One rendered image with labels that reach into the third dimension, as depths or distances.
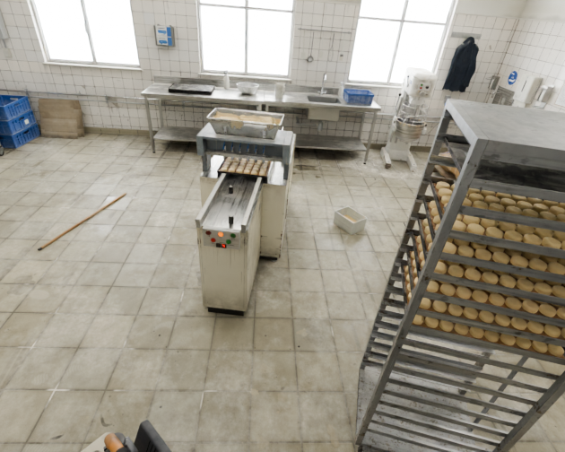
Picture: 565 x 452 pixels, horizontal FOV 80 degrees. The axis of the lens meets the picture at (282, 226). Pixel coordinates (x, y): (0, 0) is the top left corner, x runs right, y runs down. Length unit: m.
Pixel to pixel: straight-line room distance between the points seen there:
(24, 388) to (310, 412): 1.75
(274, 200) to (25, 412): 2.11
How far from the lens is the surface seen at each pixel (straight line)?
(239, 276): 2.44
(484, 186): 1.14
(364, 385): 2.36
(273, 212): 2.90
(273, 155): 2.75
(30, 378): 2.81
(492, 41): 6.66
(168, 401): 2.43
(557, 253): 1.33
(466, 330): 1.56
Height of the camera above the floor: 2.08
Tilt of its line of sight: 34 degrees down
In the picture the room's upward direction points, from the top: 5 degrees clockwise
